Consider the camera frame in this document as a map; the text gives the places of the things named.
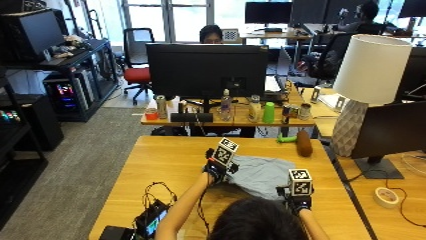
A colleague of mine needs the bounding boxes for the person's right hand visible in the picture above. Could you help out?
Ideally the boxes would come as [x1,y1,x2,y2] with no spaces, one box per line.
[275,185,314,214]

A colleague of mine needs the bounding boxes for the person's left hand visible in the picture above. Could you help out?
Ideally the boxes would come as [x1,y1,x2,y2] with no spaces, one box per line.
[201,148,241,184]

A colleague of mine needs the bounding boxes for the light blue cloth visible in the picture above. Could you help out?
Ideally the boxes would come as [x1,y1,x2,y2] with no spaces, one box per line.
[225,154,297,202]

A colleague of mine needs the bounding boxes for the white marker cube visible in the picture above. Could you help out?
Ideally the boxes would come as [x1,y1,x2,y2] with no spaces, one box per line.
[287,168,314,198]
[211,136,239,168]

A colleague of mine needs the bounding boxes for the black flat box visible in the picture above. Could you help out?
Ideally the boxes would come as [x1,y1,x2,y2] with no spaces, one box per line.
[169,112,214,123]

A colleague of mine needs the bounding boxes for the brown roller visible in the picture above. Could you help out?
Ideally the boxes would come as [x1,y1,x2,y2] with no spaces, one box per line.
[295,130,314,158]

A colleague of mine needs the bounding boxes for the clear water bottle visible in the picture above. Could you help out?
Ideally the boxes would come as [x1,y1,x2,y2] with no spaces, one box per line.
[218,88,234,122]

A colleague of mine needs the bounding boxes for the pale glass jar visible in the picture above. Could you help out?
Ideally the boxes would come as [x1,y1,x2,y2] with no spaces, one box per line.
[247,94,263,123]

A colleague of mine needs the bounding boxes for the red small cup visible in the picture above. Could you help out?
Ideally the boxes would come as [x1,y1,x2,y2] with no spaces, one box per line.
[143,108,159,121]

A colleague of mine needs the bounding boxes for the green plastic cup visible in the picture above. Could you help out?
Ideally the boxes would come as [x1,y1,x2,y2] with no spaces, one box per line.
[261,101,277,125]

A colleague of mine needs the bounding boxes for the dark drink can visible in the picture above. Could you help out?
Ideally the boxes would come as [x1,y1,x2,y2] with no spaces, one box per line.
[281,104,293,125]

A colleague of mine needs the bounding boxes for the white tape roll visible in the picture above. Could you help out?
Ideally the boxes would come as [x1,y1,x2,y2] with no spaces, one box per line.
[372,186,400,210]

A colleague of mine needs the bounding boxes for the grey glass jar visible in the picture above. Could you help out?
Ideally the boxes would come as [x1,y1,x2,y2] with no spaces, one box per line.
[297,102,313,121]

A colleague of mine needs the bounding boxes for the large black monitor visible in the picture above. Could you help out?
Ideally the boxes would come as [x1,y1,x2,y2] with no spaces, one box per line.
[145,42,270,101]

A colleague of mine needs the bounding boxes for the silver phone stand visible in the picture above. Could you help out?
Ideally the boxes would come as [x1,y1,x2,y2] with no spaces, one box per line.
[309,85,322,105]

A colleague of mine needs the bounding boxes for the black monitor on stand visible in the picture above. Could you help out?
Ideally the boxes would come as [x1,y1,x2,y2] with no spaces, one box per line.
[349,100,426,180]

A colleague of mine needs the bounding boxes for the red office chair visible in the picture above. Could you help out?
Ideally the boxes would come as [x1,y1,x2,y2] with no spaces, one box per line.
[121,27,157,106]

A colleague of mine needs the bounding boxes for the black small box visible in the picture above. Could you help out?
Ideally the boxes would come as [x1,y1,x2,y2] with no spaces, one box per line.
[97,225,137,240]

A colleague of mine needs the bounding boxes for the white marker board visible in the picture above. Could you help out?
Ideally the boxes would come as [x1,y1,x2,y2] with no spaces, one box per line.
[221,28,241,43]

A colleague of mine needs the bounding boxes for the computer tower with lights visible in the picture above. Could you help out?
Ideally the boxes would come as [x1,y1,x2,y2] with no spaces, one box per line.
[42,75,90,116]

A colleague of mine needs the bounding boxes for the white table lamp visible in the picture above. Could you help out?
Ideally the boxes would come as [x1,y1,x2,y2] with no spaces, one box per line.
[330,33,414,158]

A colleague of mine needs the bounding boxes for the black office chair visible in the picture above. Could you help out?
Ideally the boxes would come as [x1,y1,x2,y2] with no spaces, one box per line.
[306,32,356,86]

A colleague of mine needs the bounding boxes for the black shelf unit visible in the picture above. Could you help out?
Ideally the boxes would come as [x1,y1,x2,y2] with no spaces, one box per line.
[0,38,120,123]

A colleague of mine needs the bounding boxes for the black rack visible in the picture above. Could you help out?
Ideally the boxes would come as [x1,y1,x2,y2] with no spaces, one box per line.
[0,68,65,231]

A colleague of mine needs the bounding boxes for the black background monitor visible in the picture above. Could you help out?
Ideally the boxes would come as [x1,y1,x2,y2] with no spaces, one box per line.
[290,0,356,26]
[243,1,294,25]

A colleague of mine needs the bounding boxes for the black screen on shelf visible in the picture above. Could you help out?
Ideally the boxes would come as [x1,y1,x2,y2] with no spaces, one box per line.
[0,8,66,63]

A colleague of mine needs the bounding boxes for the green handle tool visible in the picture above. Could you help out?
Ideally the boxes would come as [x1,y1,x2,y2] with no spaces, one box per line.
[275,133,298,144]

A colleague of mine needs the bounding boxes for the black cables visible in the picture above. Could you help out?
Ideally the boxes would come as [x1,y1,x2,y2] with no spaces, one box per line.
[139,181,178,214]

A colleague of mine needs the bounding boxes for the black recording device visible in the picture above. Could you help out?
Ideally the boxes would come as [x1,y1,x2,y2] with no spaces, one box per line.
[133,199,170,239]

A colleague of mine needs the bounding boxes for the red cable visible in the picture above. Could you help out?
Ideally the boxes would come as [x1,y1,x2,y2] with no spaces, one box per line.
[383,179,426,229]

